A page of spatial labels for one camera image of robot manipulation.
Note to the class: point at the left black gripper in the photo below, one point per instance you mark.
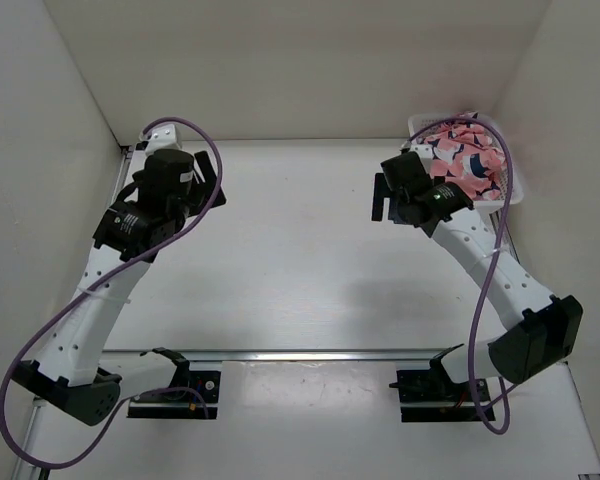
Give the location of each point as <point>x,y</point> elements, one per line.
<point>205,169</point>

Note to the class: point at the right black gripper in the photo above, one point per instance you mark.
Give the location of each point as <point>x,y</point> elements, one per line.
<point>380,192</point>

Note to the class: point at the pink shark print shorts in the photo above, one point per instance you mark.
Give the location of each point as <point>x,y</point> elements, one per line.
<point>466,154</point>

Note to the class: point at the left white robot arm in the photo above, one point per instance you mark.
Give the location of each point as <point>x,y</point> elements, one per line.
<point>69,371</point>

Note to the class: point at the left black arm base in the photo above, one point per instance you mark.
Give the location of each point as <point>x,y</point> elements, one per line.
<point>192,392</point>

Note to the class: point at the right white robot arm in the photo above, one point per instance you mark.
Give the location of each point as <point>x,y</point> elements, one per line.
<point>540,327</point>

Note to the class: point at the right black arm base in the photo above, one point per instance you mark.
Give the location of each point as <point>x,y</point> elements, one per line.
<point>429,396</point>

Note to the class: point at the white plastic basket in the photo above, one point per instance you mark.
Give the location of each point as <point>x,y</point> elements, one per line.
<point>509,181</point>

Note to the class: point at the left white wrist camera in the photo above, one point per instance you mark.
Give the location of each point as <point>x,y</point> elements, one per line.
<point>162,137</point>

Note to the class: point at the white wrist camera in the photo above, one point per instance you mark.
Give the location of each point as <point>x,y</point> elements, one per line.
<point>424,152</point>
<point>162,137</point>

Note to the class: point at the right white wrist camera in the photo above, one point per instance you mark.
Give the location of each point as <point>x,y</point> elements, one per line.
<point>424,152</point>

